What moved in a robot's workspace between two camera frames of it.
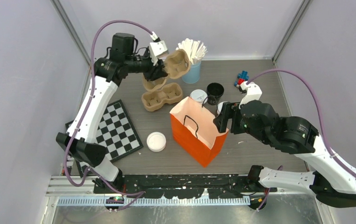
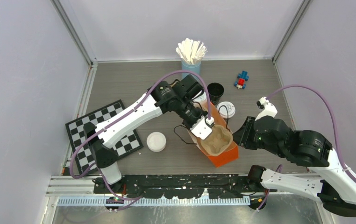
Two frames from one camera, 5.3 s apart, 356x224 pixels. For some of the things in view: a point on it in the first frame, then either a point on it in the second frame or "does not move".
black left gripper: [156, 71] to [202, 113]
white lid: [199, 95] does not move
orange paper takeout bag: [194, 131] to [228, 156]
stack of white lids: [156, 141] does not move
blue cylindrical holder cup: [193, 76] does not move
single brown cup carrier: [176, 64] to [220, 139]
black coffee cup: [214, 91] does not move
